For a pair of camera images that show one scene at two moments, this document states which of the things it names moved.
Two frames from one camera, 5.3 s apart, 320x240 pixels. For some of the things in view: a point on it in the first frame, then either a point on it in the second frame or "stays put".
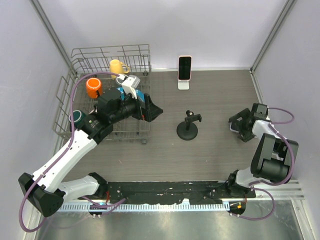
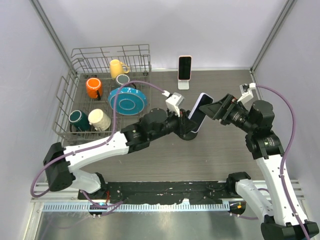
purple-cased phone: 234,127 -> 197,116
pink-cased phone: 185,67 stays put
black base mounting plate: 161,192 stays put
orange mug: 94,87 stays put
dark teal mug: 79,117 stays put
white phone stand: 183,84 stays put
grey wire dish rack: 104,64 stays put
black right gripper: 246,114 -> 222,109
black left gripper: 147,111 -> 185,124
